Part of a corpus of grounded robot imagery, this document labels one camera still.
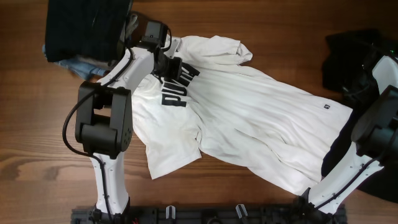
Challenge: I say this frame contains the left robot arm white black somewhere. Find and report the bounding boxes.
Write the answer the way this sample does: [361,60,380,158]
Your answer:
[75,47,182,219]

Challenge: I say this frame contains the folded grey garment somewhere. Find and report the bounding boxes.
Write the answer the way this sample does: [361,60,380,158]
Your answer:
[119,12,139,42]

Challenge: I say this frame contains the black garment pile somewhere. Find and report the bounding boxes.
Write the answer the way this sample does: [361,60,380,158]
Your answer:
[320,28,398,203]

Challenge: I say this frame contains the folded blue jeans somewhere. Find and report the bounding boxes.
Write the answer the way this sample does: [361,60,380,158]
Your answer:
[54,57,108,80]

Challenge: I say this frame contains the white Puma t-shirt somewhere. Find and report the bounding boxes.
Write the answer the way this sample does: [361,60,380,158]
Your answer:
[132,36,352,195]

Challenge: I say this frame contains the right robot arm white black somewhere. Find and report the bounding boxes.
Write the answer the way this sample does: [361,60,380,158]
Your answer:
[305,56,397,215]

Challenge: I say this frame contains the folded dark navy garment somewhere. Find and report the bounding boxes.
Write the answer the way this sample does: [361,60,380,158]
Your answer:
[45,0,132,62]

